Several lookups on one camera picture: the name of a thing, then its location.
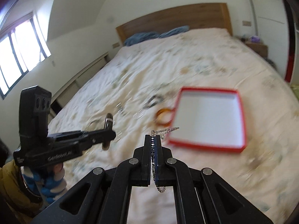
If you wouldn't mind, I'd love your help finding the long rhinestone necklace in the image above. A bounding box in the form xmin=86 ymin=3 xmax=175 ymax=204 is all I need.
xmin=150 ymin=126 xmax=181 ymax=194

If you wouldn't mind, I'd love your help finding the dark beaded bracelet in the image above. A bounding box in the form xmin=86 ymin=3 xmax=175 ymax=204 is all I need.
xmin=143 ymin=94 xmax=165 ymax=109

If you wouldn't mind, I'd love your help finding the amber orange bangle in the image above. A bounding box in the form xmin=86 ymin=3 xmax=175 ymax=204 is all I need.
xmin=155 ymin=108 xmax=173 ymax=127

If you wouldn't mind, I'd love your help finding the silver metal bangle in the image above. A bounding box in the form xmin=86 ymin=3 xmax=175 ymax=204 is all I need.
xmin=102 ymin=113 xmax=113 ymax=151

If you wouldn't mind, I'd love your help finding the red jewelry box tray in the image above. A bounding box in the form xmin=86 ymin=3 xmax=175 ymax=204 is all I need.
xmin=167 ymin=87 xmax=247 ymax=153

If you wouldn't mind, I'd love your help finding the blue white gloved left hand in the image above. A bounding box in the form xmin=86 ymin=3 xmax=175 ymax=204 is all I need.
xmin=21 ymin=163 xmax=67 ymax=204

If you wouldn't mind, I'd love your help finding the floral beige bed quilt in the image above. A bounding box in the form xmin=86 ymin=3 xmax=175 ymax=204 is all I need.
xmin=49 ymin=28 xmax=298 ymax=223

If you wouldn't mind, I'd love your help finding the window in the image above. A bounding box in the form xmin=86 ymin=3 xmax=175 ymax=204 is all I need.
xmin=1 ymin=12 xmax=51 ymax=99

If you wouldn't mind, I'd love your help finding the blue pillow left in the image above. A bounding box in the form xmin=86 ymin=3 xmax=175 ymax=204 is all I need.
xmin=124 ymin=31 xmax=160 ymax=46

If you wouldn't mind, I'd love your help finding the blue pillow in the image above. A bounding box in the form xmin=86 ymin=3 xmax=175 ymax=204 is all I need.
xmin=124 ymin=31 xmax=160 ymax=46
xmin=159 ymin=25 xmax=189 ymax=38

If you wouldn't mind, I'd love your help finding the blue pillow right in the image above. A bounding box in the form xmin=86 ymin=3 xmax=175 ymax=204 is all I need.
xmin=159 ymin=25 xmax=189 ymax=38

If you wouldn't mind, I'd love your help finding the wooden nightstand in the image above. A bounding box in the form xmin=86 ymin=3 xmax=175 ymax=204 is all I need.
xmin=245 ymin=41 xmax=268 ymax=58

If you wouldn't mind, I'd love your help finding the purple item on nightstand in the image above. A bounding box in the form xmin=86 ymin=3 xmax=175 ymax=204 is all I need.
xmin=249 ymin=35 xmax=261 ymax=43

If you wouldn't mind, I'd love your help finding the wooden headboard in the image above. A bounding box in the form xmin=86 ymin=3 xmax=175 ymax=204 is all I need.
xmin=116 ymin=3 xmax=233 ymax=43

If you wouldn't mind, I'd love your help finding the white wardrobe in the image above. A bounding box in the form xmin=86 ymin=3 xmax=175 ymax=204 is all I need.
xmin=250 ymin=0 xmax=296 ymax=83

